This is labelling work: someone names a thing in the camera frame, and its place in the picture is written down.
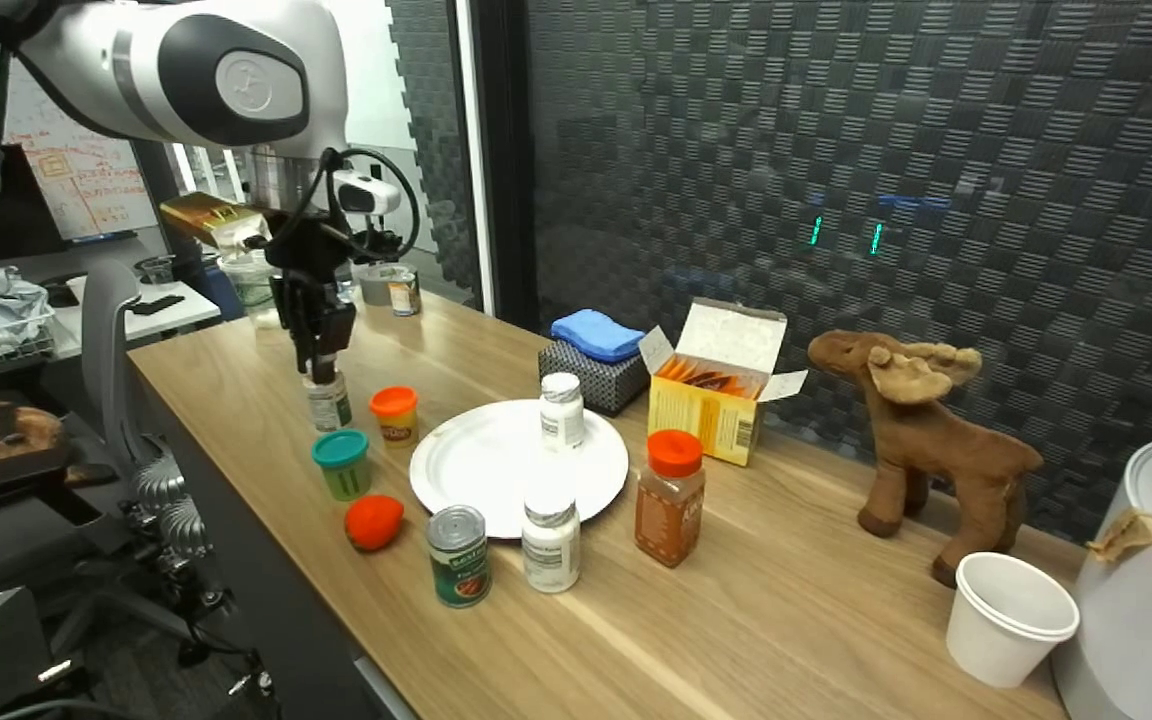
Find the orange-lid spice jar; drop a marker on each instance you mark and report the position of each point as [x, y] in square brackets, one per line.
[669, 505]

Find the black monitor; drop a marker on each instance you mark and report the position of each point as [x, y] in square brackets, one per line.
[17, 223]

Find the brown moose plush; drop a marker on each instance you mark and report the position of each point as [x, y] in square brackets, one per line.
[937, 446]

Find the grey metal post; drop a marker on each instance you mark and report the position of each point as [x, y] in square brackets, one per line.
[106, 352]

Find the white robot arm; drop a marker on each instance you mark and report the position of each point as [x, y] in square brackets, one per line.
[177, 64]

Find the red toy strawberry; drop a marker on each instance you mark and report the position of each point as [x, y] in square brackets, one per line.
[374, 523]

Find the teal-lid dough tub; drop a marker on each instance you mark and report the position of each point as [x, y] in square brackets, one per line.
[342, 460]

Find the clear plastic cup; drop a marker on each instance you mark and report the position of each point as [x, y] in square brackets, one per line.
[247, 281]

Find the white side desk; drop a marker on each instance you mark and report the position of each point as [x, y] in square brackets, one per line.
[136, 321]

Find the open yellow cardboard box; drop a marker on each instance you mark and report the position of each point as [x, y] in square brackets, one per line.
[709, 406]

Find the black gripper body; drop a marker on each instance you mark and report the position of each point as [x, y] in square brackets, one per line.
[313, 267]

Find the orange-lid dough tub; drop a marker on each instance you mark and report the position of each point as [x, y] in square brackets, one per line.
[393, 409]

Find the folded blue cloth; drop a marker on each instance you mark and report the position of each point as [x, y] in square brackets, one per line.
[597, 335]

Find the labelled tin can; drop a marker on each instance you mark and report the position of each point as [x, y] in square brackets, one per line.
[407, 292]

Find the white paper cup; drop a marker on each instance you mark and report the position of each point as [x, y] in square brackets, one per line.
[1006, 623]

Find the white paper plate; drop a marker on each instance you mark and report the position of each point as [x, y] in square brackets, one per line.
[497, 467]

